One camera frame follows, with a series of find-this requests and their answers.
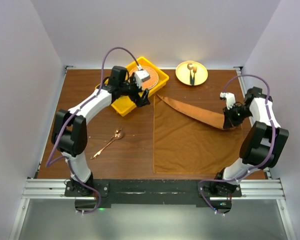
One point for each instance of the wooden fork green handle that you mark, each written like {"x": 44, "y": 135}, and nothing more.
{"x": 194, "y": 70}

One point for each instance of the yellow plastic tray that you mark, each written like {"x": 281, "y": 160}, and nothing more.
{"x": 124, "y": 105}

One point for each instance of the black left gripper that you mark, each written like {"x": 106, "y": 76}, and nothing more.
{"x": 139, "y": 102}

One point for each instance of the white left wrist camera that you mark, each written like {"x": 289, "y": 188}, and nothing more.
{"x": 141, "y": 76}

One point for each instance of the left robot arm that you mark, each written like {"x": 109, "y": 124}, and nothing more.
{"x": 70, "y": 134}

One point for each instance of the woven round coaster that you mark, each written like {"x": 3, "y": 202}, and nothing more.
{"x": 149, "y": 84}

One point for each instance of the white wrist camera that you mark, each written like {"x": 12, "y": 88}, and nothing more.
{"x": 229, "y": 99}
{"x": 141, "y": 76}

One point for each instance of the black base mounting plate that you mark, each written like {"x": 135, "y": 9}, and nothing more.
{"x": 152, "y": 192}

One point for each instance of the rose gold spoon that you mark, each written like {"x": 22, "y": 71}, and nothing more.
{"x": 116, "y": 137}

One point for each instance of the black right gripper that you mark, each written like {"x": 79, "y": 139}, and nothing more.
{"x": 229, "y": 121}

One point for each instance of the yellow round plate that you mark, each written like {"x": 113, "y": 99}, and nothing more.
{"x": 182, "y": 73}

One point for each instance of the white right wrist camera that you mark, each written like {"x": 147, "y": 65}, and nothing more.
{"x": 229, "y": 99}

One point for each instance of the brown cloth napkin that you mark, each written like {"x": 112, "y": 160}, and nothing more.
{"x": 191, "y": 140}

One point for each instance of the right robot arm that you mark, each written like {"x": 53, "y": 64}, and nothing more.
{"x": 263, "y": 144}

